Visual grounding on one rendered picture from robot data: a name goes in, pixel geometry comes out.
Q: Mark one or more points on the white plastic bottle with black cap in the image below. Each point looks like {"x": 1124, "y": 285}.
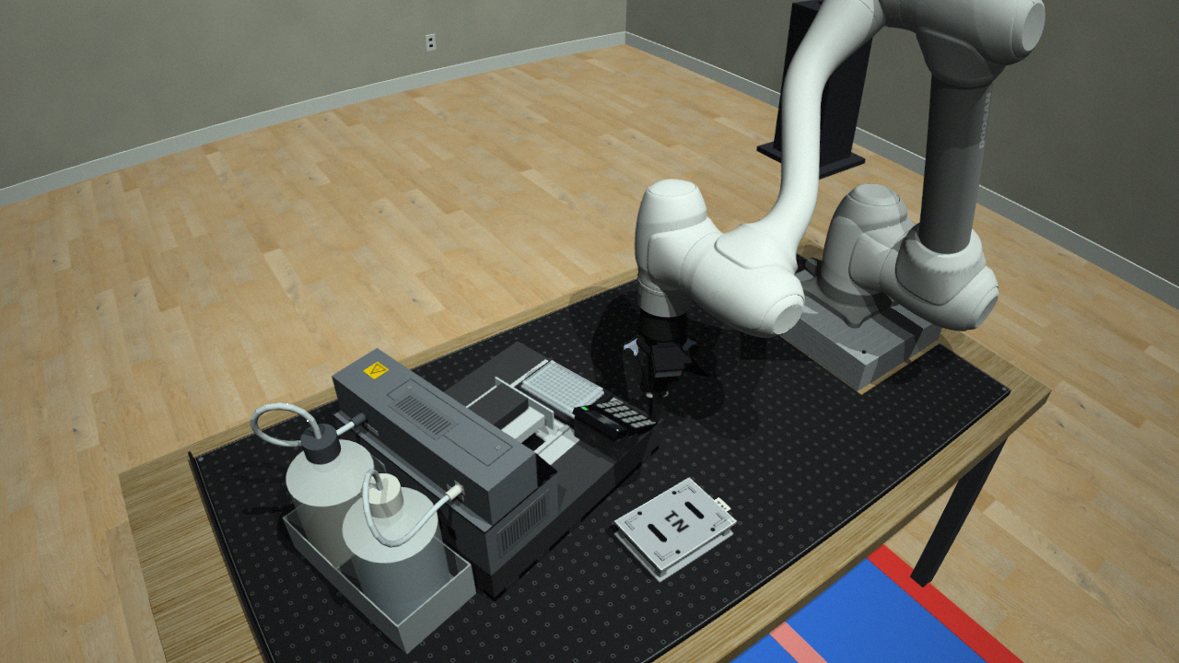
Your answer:
{"x": 324, "y": 487}

